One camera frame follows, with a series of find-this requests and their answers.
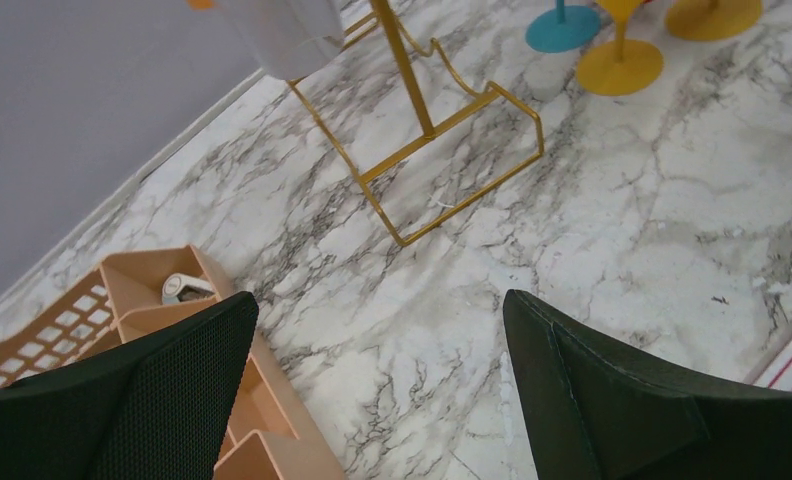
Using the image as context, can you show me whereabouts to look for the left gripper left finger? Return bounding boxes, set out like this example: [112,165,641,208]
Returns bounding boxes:
[0,292,259,479]

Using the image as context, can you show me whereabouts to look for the yellow wine glass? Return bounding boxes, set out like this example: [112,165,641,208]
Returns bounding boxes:
[576,0,664,96]
[665,0,763,42]

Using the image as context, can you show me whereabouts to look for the clear wine glass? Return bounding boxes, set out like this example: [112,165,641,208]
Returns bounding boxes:
[218,0,345,81]

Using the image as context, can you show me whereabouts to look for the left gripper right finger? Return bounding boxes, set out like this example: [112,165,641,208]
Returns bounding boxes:
[503,290,792,479]

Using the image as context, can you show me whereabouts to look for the gold wine glass rack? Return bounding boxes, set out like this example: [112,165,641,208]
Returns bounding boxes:
[287,0,545,247]

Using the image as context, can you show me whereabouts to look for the blue wine glass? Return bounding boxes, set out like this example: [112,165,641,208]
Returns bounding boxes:
[525,0,601,53]

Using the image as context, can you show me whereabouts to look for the peach plastic file organizer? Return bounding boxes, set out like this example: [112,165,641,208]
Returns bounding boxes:
[0,245,345,479]

